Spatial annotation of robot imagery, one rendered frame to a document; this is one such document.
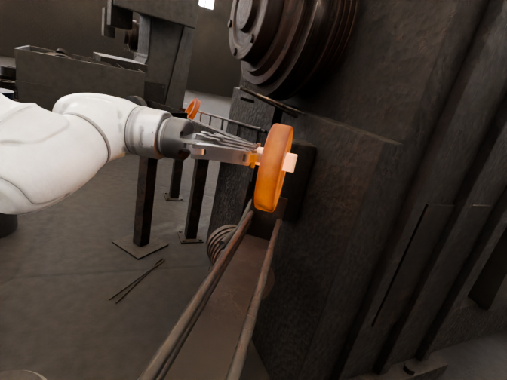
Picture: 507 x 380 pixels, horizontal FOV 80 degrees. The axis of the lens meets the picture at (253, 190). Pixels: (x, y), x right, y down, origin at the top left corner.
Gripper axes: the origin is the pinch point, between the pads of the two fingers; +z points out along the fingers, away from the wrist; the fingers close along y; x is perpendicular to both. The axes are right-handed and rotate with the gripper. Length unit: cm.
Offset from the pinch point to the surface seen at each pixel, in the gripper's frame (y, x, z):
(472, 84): -23.0, 19.0, 35.7
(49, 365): -6, -79, -56
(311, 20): -31.8, 27.8, -0.6
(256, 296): 22.6, -11.1, 2.6
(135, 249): -71, -78, -66
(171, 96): -301, -22, -160
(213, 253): -16.6, -32.7, -12.7
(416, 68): -22.9, 20.1, 23.8
